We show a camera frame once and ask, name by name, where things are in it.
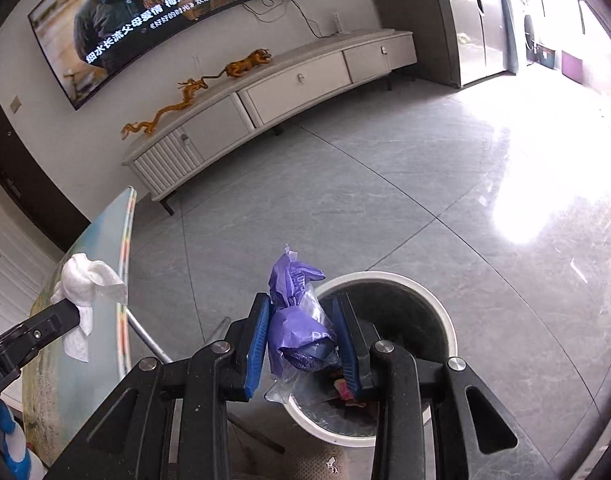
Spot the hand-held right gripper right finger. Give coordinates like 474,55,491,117
330,292,561,480

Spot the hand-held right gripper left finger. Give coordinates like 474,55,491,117
45,292,273,480

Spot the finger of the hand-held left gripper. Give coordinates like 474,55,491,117
0,302,82,361

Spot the purple plastic bag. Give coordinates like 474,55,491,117
264,244,342,405

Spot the white round trash bin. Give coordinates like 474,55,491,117
282,271,459,448

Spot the white tissue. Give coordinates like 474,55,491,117
50,253,129,363

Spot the white cupboard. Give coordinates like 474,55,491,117
0,185,57,327

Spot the dark brown door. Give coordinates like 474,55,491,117
0,80,92,252

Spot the golden dragon figurine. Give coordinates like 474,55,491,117
121,77,209,139

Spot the white television cabinet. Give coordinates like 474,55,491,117
121,28,419,216

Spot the golden tiger figurine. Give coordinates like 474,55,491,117
224,49,275,79

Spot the dark storage box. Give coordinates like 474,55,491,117
534,42,559,69

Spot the purple box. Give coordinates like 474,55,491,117
560,50,587,82

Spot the white washing machine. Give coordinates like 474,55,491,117
516,0,562,67

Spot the wall television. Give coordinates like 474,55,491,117
28,0,326,111

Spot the television cable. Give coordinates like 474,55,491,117
242,0,337,37

